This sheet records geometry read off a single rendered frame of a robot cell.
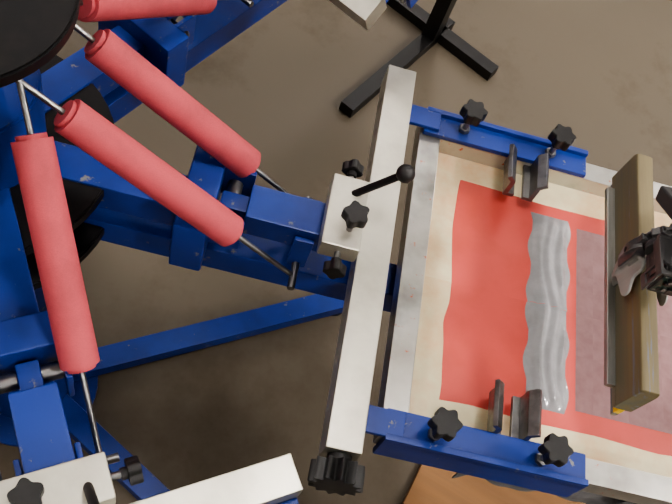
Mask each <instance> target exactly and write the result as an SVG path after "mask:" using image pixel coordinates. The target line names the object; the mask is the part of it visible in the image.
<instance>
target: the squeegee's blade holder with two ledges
mask: <svg viewBox="0 0 672 504"><path fill-rule="evenodd" d="M614 267H615V188H612V187H607V188H606V189H605V243H604V386H607V387H610V388H612V387H614V386H616V358H615V287H614V286H612V272H613V269H614Z"/></svg>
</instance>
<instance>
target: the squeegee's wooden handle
mask: <svg viewBox="0 0 672 504"><path fill-rule="evenodd" d="M612 188H615V264H616V262H617V260H618V256H619V254H620V253H621V251H622V249H623V247H624V246H625V244H626V243H628V242H629V241H630V240H632V239H634V238H636V237H638V236H640V235H641V233H645V234H646V233H647V232H649V231H650V230H651V229H652V228H655V226H654V194H653V161H652V158H651V157H649V156H646V155H643V154H636V155H634V156H633V157H632V158H631V159H630V160H629V161H628V162H627V163H626V164H625V165H624V166H623V167H622V168H621V169H620V170H619V171H618V172H617V173H616V174H615V175H614V176H613V177H612ZM645 271H646V265H645V267H644V269H643V271H642V272H641V273H640V274H638V275H637V276H636V277H635V279H634V281H633V284H632V288H631V291H630V292H629V294H628V295H626V296H622V295H621V293H620V289H619V285H618V284H617V285H616V286H615V358H616V386H614V387H612V406H613V407H614V408H617V409H621V410H625V411H629V412H632V411H634V410H636V409H638V408H640V407H642V406H643V405H645V404H647V403H649V402H651V401H653V400H655V399H657V398H658V397H659V396H660V388H659V355H658V323H657V292H654V291H650V290H647V287H646V288H645V289H644V290H641V277H640V275H642V274H643V273H644V272H645Z"/></svg>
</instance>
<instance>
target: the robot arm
mask: <svg viewBox="0 0 672 504"><path fill-rule="evenodd" d="M655 199H656V201H657V202H658V204H659V205H660V206H661V207H662V209H663V210H664V211H665V212H666V214H667V215H668V216H669V217H670V219H671V220H672V188H671V187H667V186H661V187H660V189H659V191H658V193H657V196H656V198H655ZM645 265H646V271H645V272H644V273H643V274H642V275H640V277H641V290H644V289H645V288H646V287H647V290H650V291H654V292H657V299H658V303H659V305H660V306H664V305H665V304H666V302H667V299H668V295H669V296H672V223H671V224H670V226H669V227H668V226H664V225H662V226H660V227H656V228H652V229H651V230H650V231H649V232H647V233H646V234H645V233H641V235H640V236H638V237H636V238H634V239H632V240H630V241H629V242H628V243H626V244H625V246H624V247H623V249H622V251H621V253H620V254H619V256H618V260H617V262H616V264H615V267H614V269H613V272H612V286H614V287H615V286H616V285H617V284H618V285H619V289H620V293H621V295H622V296H626V295H628V294H629V292H630V291H631V288H632V284H633V281H634V279H635V277H636V276H637V275H638V274H640V273H641V272H642V271H643V269H644V267H645Z"/></svg>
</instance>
